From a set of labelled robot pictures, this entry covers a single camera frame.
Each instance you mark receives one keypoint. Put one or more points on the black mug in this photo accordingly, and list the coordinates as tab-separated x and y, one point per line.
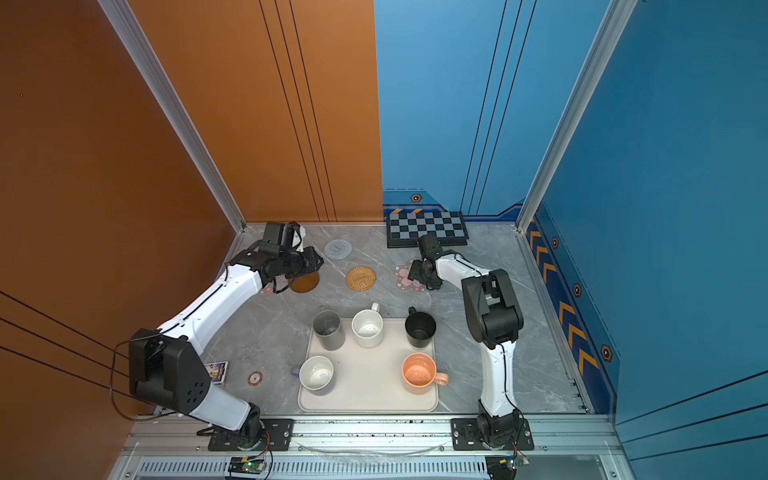
420	328

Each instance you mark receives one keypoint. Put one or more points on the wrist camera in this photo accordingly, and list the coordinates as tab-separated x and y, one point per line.
282	237
430	247

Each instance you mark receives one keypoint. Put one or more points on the purple card box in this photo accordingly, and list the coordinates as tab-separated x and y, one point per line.
217	371

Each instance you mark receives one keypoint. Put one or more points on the orange mug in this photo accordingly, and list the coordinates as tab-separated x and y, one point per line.
419	373

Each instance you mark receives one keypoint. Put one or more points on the right circuit board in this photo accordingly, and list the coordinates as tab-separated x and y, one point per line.
503	467

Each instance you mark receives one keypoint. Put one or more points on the grey woven round coaster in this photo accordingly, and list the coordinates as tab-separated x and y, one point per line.
338	249

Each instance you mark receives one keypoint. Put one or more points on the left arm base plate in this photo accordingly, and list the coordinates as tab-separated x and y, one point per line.
273	434

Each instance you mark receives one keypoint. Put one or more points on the circuit board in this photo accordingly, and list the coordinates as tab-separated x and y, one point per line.
503	467
246	467

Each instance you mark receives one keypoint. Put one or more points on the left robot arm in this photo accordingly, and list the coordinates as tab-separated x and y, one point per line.
165	368

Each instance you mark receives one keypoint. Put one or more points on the left circuit board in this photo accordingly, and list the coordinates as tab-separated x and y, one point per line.
246	467

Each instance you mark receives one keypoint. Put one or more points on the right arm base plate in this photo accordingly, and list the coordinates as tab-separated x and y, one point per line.
478	433

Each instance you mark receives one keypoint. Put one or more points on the rattan woven round coaster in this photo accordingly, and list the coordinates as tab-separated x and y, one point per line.
360	278

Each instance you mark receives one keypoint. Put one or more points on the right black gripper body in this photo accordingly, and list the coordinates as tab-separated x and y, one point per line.
418	272

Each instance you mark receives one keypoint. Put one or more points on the cream serving tray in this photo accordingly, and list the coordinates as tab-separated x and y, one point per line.
368	380

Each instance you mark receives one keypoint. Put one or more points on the brown wooden round coaster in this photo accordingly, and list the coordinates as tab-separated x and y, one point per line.
305	283

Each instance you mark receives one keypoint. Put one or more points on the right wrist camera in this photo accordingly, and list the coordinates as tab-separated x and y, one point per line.
430	247

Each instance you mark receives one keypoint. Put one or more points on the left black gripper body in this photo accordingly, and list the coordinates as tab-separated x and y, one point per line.
297	264

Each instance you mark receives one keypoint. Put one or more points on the black chessboard box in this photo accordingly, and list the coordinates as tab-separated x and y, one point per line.
404	228

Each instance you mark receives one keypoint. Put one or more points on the white mug purple handle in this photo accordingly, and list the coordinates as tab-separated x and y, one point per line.
316	375

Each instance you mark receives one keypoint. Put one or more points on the aluminium front rail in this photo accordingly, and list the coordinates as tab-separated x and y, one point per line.
404	446

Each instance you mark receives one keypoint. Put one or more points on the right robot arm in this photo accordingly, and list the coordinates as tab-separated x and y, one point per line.
494	320

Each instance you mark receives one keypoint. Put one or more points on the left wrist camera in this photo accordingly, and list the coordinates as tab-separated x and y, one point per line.
282	237

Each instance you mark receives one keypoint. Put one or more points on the white speckled mug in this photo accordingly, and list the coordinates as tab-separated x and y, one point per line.
367	327

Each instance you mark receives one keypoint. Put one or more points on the grey mug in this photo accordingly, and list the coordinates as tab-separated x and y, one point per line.
328	328

